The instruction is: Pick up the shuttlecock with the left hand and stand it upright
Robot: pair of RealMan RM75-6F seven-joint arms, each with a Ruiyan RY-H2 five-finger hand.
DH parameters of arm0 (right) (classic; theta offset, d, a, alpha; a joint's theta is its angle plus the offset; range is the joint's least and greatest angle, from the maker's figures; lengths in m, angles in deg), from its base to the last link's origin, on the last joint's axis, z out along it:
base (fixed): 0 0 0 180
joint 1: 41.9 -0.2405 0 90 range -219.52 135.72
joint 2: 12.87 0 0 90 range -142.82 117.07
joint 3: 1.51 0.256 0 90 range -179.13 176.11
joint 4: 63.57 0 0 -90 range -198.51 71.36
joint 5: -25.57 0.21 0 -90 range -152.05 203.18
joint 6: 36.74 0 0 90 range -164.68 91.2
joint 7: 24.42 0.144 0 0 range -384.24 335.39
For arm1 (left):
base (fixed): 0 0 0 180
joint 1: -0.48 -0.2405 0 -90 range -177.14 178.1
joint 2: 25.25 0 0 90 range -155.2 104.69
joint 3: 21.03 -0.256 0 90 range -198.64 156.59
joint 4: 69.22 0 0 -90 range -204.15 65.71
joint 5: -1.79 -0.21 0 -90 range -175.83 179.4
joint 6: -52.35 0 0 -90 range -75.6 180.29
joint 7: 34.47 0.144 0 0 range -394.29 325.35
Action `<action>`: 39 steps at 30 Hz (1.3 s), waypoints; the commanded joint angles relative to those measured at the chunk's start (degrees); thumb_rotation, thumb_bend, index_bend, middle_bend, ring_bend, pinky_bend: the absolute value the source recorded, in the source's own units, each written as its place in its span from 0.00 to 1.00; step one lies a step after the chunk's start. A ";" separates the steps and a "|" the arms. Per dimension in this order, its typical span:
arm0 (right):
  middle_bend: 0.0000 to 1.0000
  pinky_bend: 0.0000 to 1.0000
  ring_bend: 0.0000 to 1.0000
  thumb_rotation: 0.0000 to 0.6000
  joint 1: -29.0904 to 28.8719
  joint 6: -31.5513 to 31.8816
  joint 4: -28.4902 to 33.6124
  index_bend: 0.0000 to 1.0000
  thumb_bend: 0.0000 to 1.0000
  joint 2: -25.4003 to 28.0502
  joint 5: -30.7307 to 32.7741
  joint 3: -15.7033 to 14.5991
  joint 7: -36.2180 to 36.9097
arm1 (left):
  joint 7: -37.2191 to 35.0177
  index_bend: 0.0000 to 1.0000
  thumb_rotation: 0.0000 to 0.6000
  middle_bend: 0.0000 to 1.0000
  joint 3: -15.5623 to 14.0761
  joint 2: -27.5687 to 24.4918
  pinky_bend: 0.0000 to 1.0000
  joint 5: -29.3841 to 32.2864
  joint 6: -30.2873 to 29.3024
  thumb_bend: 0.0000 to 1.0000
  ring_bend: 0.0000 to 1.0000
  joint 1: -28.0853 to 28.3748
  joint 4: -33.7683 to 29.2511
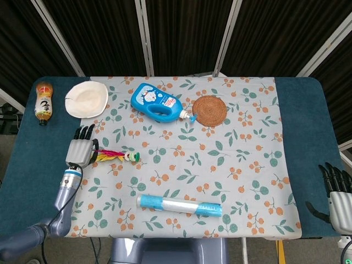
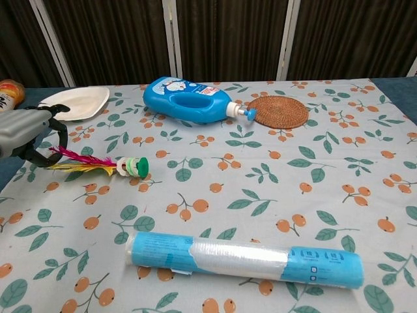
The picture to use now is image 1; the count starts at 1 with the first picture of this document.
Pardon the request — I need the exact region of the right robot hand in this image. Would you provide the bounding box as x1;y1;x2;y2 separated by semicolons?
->
305;162;352;235

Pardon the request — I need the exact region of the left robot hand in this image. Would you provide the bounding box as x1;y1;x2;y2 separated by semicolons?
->
65;123;99;167

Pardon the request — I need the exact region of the blue white plastic bag roll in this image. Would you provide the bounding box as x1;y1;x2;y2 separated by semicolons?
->
136;194;223;217

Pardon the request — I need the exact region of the orange sauce bottle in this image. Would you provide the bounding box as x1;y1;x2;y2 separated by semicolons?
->
34;81;54;127

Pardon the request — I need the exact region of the colourful feather shuttlecock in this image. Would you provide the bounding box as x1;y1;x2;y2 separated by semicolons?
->
92;149;141;162

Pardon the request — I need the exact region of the dark blue table cover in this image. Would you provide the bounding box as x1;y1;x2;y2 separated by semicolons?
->
0;76;344;238

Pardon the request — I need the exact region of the blue detergent bottle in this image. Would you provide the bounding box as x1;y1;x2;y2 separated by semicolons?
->
130;82;197;124

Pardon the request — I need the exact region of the black folding screen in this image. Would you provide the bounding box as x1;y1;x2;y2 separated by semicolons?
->
0;0;352;144

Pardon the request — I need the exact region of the floral patterned tablecloth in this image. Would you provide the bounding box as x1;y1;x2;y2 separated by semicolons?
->
59;75;303;239

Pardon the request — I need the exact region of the brown woven round coaster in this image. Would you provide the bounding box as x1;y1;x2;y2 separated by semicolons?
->
192;95;228;128

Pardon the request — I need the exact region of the white paper bowl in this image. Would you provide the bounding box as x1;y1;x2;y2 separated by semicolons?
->
64;80;109;119

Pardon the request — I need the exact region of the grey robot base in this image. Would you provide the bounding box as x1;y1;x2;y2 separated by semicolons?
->
109;237;229;264

